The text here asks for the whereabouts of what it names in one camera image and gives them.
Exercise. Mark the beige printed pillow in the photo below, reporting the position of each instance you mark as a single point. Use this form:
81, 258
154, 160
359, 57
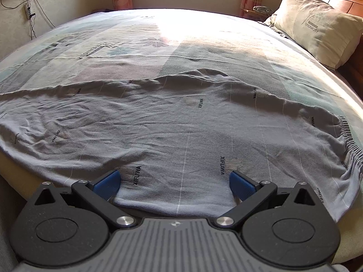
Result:
317, 22

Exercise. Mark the crumpled beige pillow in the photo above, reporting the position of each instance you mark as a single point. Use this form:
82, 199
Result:
269, 21

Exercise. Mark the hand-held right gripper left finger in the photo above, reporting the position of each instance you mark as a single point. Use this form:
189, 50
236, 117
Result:
109, 184

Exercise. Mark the grey bundled cloth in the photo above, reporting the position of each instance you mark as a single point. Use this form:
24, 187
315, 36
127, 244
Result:
262, 9

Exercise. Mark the bed with patchwork floral sheet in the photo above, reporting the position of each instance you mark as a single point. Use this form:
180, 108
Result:
198, 48

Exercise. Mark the grey printed pants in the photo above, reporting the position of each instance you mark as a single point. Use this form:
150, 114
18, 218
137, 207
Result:
170, 124

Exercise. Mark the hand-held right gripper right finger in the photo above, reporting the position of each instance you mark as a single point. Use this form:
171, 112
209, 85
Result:
241, 185

